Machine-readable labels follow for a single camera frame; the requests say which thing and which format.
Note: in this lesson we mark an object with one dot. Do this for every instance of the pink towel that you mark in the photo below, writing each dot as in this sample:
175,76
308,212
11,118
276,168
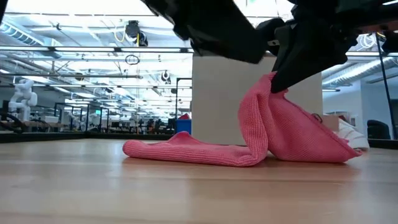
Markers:
295,133

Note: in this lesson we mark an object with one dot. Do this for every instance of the open cardboard box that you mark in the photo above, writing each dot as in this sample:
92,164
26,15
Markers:
217,102

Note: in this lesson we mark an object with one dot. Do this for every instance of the blue bin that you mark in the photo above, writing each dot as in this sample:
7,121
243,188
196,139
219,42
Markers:
183,127

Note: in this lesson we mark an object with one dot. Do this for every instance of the white striped towel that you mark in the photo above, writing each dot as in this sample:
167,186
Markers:
354,138

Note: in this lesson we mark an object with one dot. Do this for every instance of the black office chair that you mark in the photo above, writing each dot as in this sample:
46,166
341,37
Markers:
377,130

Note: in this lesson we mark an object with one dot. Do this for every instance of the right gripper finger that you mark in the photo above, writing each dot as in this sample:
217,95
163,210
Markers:
301,56
269,34

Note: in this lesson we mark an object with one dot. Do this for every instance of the brown cardboard box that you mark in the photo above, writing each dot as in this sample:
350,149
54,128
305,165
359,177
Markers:
331,123

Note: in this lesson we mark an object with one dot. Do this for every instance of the white robot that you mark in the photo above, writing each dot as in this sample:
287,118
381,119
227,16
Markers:
23,99

